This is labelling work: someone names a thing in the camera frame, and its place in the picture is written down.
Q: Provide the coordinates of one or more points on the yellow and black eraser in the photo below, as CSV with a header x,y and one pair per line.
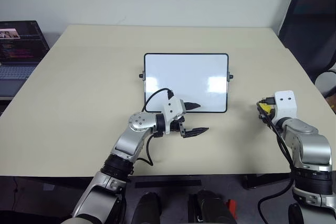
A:
x,y
266,108

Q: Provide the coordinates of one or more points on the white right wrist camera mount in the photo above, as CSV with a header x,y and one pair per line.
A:
x,y
286,104

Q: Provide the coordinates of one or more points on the black office chair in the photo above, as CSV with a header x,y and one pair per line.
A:
x,y
307,24

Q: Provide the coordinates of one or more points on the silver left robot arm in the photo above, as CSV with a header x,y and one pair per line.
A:
x,y
131,140

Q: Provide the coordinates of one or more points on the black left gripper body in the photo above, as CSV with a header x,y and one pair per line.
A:
x,y
177,126

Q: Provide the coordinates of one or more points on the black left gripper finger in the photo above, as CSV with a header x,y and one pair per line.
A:
x,y
191,106
195,131

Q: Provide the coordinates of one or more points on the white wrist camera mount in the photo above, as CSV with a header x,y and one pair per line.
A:
x,y
286,104
172,113

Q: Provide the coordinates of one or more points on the black-framed tabletop whiteboard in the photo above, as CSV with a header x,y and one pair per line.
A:
x,y
183,77

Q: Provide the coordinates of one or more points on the open laptop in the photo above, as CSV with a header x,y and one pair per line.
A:
x,y
19,48

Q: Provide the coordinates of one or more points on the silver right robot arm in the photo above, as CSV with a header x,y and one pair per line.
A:
x,y
307,145

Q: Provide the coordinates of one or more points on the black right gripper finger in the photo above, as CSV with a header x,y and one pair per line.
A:
x,y
261,101
263,118

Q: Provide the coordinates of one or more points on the red clamp-like part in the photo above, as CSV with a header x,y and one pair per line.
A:
x,y
232,207

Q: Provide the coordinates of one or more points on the black floor strip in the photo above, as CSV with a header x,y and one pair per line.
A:
x,y
168,184

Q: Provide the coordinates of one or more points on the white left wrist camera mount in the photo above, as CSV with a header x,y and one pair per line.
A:
x,y
172,113

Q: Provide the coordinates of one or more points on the large dark rounded shape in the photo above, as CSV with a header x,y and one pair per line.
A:
x,y
210,208

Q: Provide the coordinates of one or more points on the black table foot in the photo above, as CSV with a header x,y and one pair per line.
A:
x,y
262,180

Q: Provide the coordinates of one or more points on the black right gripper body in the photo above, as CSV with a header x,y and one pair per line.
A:
x,y
270,100

